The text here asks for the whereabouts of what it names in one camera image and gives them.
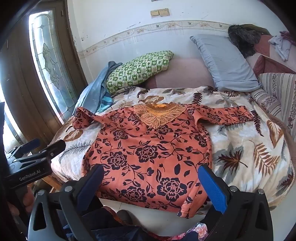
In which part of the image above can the orange floral shirt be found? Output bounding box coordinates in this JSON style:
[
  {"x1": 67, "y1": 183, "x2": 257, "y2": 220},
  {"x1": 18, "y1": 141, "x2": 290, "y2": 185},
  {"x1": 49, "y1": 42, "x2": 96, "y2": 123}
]
[{"x1": 72, "y1": 102, "x2": 255, "y2": 219}]

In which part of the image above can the striped sofa cushion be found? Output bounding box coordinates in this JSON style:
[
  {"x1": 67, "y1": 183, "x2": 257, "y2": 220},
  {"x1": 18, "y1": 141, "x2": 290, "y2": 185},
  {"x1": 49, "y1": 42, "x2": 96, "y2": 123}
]
[{"x1": 245, "y1": 35, "x2": 296, "y2": 139}]

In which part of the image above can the pink bed sheet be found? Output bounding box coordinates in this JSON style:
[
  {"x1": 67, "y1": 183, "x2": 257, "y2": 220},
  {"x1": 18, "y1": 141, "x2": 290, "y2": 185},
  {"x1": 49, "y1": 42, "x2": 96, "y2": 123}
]
[{"x1": 144, "y1": 57, "x2": 216, "y2": 90}]

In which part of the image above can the purple cloth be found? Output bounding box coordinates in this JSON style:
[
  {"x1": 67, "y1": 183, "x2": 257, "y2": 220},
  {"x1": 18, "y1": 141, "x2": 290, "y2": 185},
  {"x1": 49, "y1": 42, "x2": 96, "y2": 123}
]
[{"x1": 280, "y1": 31, "x2": 295, "y2": 42}]

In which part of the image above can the teal striped cloth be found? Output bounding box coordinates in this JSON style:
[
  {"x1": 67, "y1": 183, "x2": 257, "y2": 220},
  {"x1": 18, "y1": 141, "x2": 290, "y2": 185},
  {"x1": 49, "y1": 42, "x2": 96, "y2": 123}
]
[{"x1": 97, "y1": 96, "x2": 114, "y2": 113}]

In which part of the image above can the pink floral cloth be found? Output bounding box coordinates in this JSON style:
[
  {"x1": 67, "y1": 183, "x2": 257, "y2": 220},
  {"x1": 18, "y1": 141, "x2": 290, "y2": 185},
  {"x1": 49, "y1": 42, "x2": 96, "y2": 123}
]
[{"x1": 148, "y1": 222, "x2": 208, "y2": 241}]

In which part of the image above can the pale lavender cloth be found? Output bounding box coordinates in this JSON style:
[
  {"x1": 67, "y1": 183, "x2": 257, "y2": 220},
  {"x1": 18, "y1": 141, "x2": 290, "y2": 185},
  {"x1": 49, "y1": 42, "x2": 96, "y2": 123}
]
[{"x1": 268, "y1": 35, "x2": 292, "y2": 61}]

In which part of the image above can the dark fur-trimmed coat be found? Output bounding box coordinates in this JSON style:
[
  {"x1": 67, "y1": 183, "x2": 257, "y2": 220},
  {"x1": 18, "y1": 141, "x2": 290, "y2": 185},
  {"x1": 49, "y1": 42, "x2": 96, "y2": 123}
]
[{"x1": 228, "y1": 24, "x2": 275, "y2": 58}]

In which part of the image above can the dark blue cloth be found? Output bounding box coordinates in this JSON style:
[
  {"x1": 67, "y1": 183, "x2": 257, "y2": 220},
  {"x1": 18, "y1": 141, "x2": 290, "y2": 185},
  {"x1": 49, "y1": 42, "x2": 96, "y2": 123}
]
[{"x1": 62, "y1": 206, "x2": 148, "y2": 241}]

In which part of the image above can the blue-grey pillow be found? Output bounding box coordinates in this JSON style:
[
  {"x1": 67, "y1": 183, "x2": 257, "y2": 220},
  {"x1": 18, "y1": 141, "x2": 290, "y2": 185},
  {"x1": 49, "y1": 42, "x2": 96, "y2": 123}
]
[{"x1": 190, "y1": 34, "x2": 263, "y2": 92}]

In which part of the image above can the wooden bed frame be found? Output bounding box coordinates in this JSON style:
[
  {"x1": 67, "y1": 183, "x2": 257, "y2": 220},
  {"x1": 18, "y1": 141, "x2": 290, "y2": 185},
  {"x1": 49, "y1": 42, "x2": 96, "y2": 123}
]
[{"x1": 35, "y1": 175, "x2": 63, "y2": 193}]

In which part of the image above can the grey shoe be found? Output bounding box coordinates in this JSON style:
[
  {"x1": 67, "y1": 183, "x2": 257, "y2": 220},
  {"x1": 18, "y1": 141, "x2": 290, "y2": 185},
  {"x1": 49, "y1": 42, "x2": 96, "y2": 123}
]
[{"x1": 116, "y1": 210, "x2": 134, "y2": 226}]

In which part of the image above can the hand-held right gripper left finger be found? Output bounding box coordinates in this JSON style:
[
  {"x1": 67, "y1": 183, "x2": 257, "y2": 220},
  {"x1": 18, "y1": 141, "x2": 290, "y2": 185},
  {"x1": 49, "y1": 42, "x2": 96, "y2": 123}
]
[{"x1": 28, "y1": 164, "x2": 105, "y2": 241}]

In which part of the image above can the green checked pillow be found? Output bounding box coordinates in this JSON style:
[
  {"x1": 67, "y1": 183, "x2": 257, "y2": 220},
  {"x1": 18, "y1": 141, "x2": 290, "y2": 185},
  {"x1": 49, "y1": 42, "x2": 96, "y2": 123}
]
[{"x1": 106, "y1": 50, "x2": 174, "y2": 94}]

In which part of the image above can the person's left hand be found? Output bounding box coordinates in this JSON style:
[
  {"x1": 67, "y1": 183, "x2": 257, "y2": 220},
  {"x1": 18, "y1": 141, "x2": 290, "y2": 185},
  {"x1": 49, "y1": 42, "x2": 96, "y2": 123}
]
[{"x1": 7, "y1": 185, "x2": 36, "y2": 216}]

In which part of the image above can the blue satin cloth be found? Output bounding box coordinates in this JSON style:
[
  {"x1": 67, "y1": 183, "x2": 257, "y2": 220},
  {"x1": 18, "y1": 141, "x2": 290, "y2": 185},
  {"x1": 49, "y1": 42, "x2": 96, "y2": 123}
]
[{"x1": 73, "y1": 61, "x2": 123, "y2": 115}]

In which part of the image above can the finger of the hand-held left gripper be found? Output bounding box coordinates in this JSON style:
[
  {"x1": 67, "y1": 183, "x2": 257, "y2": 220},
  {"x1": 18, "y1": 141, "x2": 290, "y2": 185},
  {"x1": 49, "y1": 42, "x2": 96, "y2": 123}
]
[
  {"x1": 13, "y1": 138, "x2": 40, "y2": 158},
  {"x1": 38, "y1": 139, "x2": 67, "y2": 161}
]

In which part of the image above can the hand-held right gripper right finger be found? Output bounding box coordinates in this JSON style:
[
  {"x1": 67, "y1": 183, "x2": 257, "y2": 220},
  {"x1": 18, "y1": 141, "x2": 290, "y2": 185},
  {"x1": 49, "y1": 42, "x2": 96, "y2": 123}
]
[{"x1": 198, "y1": 164, "x2": 274, "y2": 241}]

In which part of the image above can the cream leaf print blanket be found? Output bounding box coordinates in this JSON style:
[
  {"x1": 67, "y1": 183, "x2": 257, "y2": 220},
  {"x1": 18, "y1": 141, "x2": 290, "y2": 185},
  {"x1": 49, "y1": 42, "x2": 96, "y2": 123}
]
[{"x1": 50, "y1": 86, "x2": 294, "y2": 211}]

